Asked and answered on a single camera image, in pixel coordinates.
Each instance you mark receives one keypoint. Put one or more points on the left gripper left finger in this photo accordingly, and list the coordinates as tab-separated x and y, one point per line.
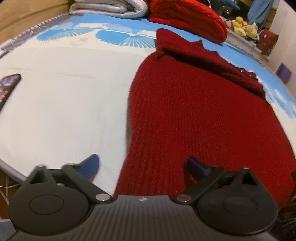
52	201

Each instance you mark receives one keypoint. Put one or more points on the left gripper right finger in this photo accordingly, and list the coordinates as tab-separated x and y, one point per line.
232	202

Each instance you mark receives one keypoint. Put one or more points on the dark red knit sweater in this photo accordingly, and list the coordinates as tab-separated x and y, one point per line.
186	101

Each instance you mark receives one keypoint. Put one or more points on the black smartphone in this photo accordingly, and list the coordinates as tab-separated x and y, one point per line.
8	84

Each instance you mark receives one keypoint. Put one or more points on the blue white patterned bed sheet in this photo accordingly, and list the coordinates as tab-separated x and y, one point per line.
72	100

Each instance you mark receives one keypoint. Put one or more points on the dark red cushion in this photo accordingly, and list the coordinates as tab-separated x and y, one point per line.
267	41

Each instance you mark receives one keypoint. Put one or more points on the yellow plush toys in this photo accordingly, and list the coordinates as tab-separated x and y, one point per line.
243	29

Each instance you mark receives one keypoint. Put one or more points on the bright red folded sweater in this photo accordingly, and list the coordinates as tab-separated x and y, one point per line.
191	16

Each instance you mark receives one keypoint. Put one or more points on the blue hanging garment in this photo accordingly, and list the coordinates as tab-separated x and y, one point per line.
259	11

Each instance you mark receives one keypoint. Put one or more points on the white folded blanket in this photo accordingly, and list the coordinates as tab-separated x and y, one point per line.
129	9

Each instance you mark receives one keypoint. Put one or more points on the purple wall panel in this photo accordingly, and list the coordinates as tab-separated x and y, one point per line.
283	73

